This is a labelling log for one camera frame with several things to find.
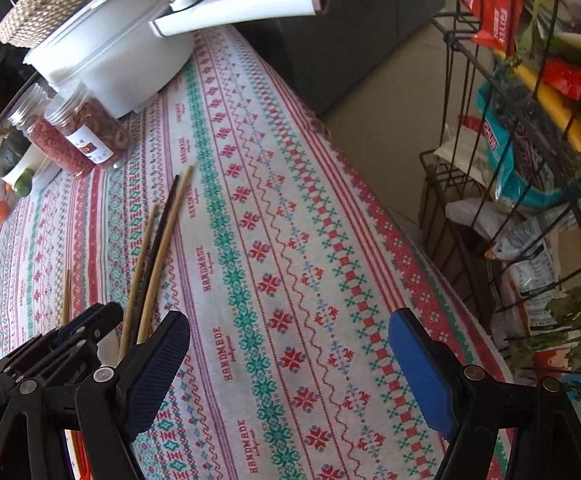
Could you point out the wire rack basket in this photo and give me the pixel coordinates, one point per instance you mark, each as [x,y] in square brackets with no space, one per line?
[507,163]

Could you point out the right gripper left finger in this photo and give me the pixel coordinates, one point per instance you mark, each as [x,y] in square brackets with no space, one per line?
[115,405]

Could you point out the wooden chopstick on table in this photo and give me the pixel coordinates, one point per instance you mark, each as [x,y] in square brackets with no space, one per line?
[65,319]

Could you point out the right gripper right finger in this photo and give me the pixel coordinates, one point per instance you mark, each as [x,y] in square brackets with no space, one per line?
[463,403]

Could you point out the white ceramic bowl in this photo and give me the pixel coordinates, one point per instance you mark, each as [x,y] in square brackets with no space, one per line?
[43,168]

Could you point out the labelled dried fruit jar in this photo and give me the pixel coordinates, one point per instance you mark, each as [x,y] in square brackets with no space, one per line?
[88,126]

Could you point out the patterned tablecloth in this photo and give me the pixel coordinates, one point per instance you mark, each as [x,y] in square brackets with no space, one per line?
[283,260]

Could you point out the green lime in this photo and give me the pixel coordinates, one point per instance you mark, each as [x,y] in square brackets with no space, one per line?
[23,185]

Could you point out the grey refrigerator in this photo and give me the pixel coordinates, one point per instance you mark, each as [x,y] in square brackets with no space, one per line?
[323,57]

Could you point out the goji berry jar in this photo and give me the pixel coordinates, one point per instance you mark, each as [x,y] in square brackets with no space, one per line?
[27,116]

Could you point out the white pot with handle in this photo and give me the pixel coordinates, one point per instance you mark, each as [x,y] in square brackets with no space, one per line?
[126,51]

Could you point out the light wooden chopstick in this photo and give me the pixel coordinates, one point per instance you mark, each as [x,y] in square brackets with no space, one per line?
[155,280]

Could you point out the dark green squash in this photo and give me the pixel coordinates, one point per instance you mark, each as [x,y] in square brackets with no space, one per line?
[12,149]

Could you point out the black chopstick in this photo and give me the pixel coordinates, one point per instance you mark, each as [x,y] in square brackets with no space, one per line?
[151,260]

